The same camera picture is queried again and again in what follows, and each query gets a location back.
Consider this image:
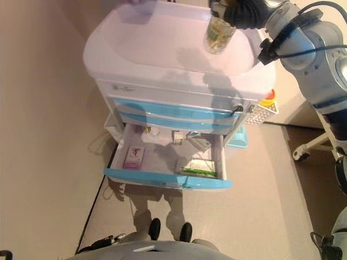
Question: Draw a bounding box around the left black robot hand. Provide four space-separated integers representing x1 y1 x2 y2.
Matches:
105 232 127 245

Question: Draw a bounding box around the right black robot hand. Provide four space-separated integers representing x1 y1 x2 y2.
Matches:
210 0 268 29

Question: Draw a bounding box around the medicine bottle with yellow lid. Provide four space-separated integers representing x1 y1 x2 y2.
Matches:
203 12 235 55

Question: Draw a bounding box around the blue fronted cart drawer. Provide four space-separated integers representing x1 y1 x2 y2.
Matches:
112 96 242 121
104 122 234 191
121 112 240 128

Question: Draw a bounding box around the pink white medicine box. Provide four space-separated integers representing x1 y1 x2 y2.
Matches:
123 146 147 171

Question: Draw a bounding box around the green white medicine box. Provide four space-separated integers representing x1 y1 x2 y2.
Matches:
176 158 219 179

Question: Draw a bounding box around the white blue medicine box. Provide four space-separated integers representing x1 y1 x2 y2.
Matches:
187 132 213 152

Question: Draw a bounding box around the grey robot torso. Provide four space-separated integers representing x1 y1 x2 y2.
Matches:
66 239 226 260

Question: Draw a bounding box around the left silver robot leg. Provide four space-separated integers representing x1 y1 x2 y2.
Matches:
121 217 162 245

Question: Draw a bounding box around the silver robot leg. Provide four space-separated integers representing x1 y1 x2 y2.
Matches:
179 222 218 250
121 217 162 245

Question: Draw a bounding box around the right silver robot leg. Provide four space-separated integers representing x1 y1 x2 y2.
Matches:
179 222 218 250

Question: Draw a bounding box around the white medical cart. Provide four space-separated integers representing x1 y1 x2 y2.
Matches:
82 0 278 152

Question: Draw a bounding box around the yellow sharps container red lid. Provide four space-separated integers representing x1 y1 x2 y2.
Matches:
258 88 278 108

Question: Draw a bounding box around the black cart key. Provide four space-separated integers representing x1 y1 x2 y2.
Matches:
230 103 245 116

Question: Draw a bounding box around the white packet with tubing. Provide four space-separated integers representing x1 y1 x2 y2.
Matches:
142 125 161 142

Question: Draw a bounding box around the white cart side rack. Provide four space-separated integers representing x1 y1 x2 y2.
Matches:
104 113 122 137

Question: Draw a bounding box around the small white carton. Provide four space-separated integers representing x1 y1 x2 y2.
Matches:
170 129 185 147

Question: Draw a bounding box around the waste bin with blue lid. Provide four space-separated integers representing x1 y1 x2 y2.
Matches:
226 125 249 149

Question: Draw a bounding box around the cart brand label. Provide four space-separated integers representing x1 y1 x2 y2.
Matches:
111 84 137 93

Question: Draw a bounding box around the bed caster wheel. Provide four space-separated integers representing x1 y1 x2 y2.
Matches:
292 149 310 164

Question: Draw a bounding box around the white wire basket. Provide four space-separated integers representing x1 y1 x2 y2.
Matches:
245 102 280 126

